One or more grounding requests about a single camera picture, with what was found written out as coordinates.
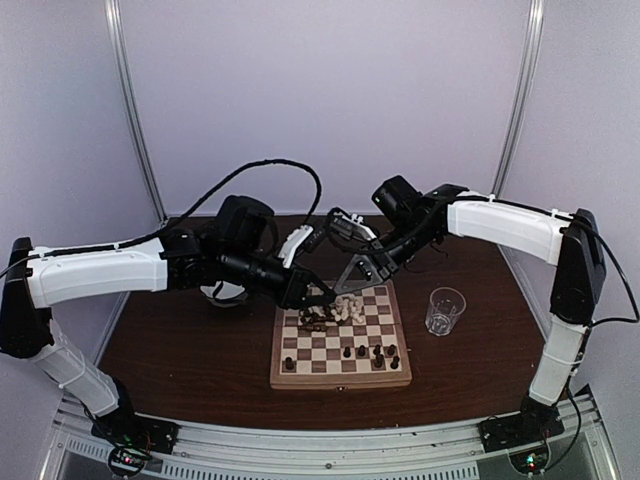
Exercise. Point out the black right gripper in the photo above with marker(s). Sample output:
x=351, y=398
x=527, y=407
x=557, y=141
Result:
x=376, y=267

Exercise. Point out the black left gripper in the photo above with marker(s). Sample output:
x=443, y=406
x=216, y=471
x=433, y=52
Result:
x=293, y=293

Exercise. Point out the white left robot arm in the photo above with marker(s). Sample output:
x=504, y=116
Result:
x=223, y=250

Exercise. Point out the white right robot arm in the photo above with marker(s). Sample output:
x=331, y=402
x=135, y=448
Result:
x=565, y=241

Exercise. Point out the wooden chess board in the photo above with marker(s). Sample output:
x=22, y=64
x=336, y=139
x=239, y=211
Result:
x=315, y=339

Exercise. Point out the white round bowl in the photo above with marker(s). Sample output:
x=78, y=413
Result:
x=224, y=295

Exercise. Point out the clear plastic cup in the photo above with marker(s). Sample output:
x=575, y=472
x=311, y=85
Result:
x=446, y=305

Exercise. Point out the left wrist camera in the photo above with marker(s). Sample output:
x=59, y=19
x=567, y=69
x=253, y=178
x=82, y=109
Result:
x=294, y=244

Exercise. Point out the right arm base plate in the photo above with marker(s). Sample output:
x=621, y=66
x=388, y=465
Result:
x=516, y=430

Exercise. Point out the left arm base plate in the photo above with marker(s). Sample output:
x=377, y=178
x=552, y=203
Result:
x=146, y=435

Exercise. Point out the aluminium frame post left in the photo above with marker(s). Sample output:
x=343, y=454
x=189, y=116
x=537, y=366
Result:
x=118, y=41

